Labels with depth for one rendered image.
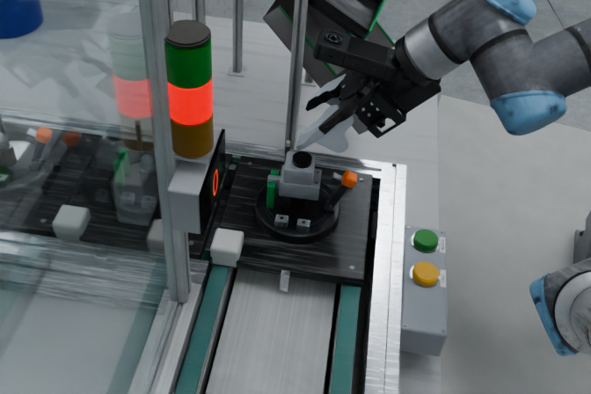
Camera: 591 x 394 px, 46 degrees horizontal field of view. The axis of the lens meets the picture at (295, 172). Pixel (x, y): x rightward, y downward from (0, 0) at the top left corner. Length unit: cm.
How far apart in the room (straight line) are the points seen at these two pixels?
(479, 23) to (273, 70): 86
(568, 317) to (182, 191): 54
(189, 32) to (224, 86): 86
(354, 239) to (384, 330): 16
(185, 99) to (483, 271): 71
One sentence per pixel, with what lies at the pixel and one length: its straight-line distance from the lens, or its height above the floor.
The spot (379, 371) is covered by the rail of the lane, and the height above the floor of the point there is 96.
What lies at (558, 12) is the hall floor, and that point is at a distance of 400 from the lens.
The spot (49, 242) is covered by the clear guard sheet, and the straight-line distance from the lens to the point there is 55.
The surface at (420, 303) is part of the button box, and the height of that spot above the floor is 96.
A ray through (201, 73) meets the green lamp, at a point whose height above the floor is 138.
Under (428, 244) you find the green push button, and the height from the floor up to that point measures 97.
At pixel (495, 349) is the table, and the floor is 86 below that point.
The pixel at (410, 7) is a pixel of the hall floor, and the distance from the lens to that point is 375.
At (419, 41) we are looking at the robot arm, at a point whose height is 134.
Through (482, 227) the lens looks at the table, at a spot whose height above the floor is 86.
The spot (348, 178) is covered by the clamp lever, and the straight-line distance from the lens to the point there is 107.
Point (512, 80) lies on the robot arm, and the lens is 84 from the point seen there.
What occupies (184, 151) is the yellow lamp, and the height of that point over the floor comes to 127.
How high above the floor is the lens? 181
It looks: 43 degrees down
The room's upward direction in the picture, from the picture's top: 5 degrees clockwise
